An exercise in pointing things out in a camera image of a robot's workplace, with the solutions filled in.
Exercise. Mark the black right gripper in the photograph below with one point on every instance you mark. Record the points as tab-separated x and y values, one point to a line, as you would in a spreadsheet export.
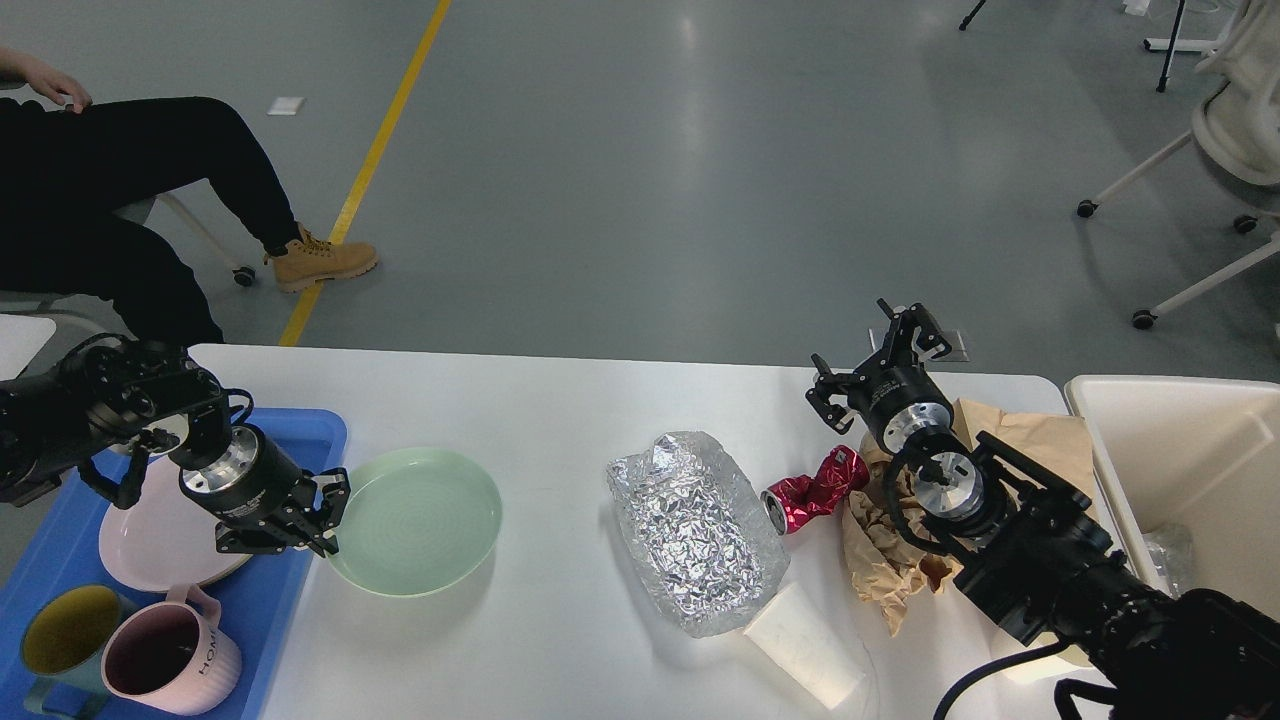
900	404

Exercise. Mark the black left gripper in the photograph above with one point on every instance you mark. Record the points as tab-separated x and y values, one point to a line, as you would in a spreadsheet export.
253	482

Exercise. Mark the green plate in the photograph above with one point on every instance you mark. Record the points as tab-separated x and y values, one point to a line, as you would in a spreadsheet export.
418	520

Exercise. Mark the teal mug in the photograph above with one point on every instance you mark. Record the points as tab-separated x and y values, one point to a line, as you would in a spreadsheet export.
64	644

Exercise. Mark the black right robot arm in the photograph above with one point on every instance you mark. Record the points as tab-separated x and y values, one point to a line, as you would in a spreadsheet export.
1033	561

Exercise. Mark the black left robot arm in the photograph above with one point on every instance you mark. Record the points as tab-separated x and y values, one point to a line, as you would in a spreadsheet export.
114	403

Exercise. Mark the pink plate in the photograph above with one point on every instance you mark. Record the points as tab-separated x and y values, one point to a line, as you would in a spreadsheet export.
165	539

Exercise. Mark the crushed red can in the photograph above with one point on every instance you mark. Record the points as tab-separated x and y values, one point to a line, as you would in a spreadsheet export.
792	502

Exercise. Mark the pink HOME mug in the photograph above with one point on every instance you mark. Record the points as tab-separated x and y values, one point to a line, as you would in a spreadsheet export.
173	655

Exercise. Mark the crumpled brown paper bag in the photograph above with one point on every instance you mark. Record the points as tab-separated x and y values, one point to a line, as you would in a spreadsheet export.
884	568

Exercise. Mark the blue plastic tray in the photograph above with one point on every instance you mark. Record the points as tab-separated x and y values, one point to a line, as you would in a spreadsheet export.
258	599

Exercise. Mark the crumpled aluminium foil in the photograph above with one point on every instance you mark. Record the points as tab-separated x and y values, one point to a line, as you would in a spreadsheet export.
700	539

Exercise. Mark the tan work boot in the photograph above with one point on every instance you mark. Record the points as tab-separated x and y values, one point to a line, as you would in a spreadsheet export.
307	260

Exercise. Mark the white paper cup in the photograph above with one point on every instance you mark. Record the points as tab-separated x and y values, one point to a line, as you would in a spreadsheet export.
796	636

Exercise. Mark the beige plastic bin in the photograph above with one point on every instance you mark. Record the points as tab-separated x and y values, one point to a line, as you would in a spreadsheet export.
1197	454

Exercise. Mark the clear plastic in bin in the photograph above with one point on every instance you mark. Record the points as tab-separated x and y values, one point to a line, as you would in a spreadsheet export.
1171	549

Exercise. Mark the black tripod stand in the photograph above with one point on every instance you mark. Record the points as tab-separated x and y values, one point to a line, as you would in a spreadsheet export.
1172	43

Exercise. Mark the white paper scrap on floor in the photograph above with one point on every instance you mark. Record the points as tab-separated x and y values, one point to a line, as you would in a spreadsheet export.
285	106

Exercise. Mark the seated person in black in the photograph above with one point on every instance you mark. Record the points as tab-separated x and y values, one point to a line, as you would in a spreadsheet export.
67	173

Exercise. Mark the white office chair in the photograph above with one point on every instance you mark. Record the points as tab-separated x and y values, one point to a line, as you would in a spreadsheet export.
1234	129

